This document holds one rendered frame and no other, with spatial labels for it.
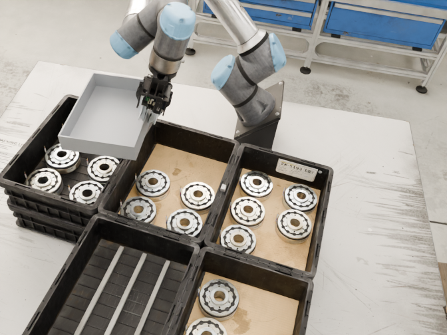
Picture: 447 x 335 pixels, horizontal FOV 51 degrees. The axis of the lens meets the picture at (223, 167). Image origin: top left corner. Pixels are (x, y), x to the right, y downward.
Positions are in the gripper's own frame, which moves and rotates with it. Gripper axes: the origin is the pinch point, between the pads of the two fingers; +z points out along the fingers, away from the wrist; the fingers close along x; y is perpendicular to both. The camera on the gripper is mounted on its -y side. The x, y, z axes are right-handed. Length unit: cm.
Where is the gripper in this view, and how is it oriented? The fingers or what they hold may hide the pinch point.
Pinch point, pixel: (147, 116)
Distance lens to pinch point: 130.7
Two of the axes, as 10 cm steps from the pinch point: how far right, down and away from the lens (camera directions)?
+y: -0.7, 7.5, -6.6
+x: 9.4, 2.7, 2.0
